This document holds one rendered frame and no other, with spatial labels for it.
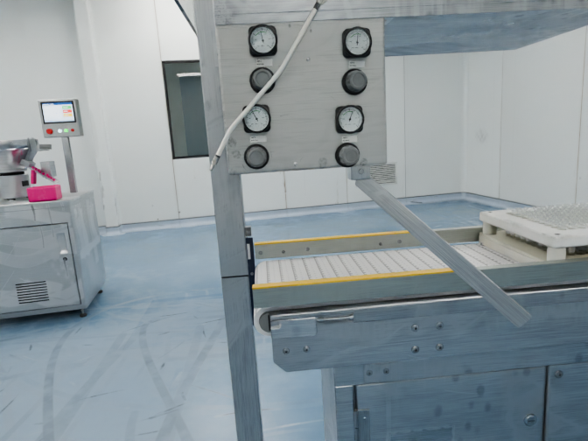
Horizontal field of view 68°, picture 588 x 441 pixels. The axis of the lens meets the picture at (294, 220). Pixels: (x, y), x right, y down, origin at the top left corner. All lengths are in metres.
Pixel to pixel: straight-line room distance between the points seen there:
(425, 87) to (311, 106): 5.82
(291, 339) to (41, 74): 5.47
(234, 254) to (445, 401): 0.49
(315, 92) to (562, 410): 0.73
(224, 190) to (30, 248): 2.26
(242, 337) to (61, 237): 2.14
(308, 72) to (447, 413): 0.63
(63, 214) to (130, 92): 2.99
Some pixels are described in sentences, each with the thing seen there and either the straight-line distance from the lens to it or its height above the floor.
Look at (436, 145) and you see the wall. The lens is 6.46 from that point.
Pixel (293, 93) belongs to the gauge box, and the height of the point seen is 1.12.
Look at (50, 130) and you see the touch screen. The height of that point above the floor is 1.18.
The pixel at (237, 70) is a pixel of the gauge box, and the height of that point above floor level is 1.15.
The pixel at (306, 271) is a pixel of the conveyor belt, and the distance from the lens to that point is 0.84.
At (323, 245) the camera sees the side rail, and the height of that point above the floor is 0.83.
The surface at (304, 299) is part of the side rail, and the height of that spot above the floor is 0.82.
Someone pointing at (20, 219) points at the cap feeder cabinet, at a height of 0.67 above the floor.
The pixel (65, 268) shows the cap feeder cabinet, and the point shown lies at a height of 0.34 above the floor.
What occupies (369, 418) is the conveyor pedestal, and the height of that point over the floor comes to 0.57.
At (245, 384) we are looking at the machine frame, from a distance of 1.07.
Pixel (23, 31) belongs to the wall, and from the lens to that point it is 6.08.
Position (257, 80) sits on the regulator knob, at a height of 1.13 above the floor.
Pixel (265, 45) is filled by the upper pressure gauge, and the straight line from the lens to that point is 0.59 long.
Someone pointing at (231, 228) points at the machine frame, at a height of 0.88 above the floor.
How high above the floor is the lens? 1.06
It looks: 11 degrees down
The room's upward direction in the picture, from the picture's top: 4 degrees counter-clockwise
